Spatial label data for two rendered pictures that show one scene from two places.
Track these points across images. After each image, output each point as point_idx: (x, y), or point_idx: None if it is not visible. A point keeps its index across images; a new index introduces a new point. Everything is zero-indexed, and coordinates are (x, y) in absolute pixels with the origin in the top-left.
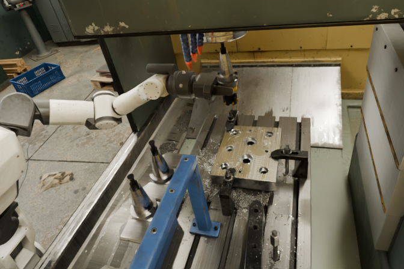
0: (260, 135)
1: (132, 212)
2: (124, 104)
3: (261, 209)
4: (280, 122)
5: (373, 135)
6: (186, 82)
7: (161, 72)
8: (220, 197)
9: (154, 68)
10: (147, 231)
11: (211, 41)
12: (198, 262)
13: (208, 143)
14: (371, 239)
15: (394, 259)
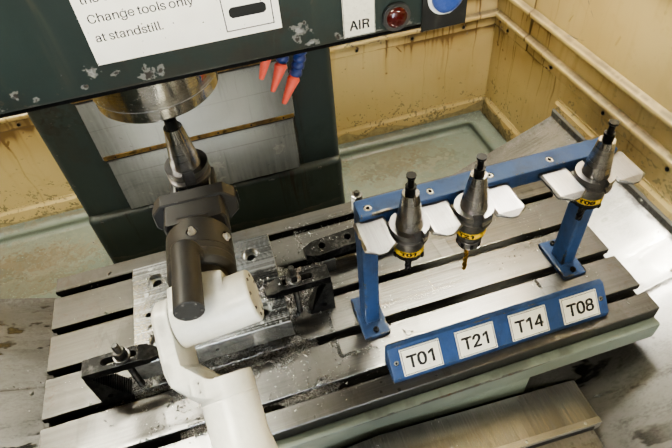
0: (161, 291)
1: (491, 209)
2: (270, 433)
3: (316, 241)
4: (74, 320)
5: (189, 121)
6: (219, 223)
7: (201, 272)
8: (331, 281)
9: (197, 282)
10: (496, 179)
11: (217, 73)
12: (420, 297)
13: (167, 430)
14: (273, 192)
15: (310, 145)
